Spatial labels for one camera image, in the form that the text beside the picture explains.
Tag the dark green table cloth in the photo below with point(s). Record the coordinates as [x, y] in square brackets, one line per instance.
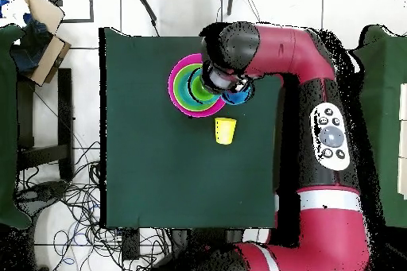
[143, 156]

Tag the black tripod leg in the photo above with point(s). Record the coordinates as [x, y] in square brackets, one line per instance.
[231, 0]
[146, 4]

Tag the cardboard box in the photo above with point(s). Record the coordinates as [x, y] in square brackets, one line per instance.
[47, 58]

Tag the black chair base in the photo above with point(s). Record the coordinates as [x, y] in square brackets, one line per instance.
[41, 193]

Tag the blue cup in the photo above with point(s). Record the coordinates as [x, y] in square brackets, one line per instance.
[237, 97]

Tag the black square frame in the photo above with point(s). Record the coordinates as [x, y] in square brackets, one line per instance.
[79, 21]

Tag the dark blue cloth bag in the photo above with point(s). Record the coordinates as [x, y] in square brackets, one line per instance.
[31, 48]

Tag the small light blue bowl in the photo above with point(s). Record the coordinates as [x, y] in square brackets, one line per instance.
[208, 103]

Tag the large pink bowl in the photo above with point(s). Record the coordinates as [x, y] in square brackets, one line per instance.
[198, 114]

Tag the large green bowl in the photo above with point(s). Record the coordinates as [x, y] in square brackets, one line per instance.
[197, 109]

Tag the tall yellow cup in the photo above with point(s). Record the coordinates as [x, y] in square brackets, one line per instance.
[225, 131]

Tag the green cup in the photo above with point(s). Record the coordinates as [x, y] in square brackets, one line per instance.
[198, 91]

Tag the green cloth side table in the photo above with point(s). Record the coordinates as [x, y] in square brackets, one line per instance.
[391, 124]
[6, 124]

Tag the stack of white boxes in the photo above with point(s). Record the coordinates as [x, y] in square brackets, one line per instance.
[403, 140]

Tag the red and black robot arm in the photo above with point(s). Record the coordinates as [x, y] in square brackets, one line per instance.
[334, 236]

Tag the black bench frame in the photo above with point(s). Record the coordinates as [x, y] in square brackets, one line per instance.
[65, 109]

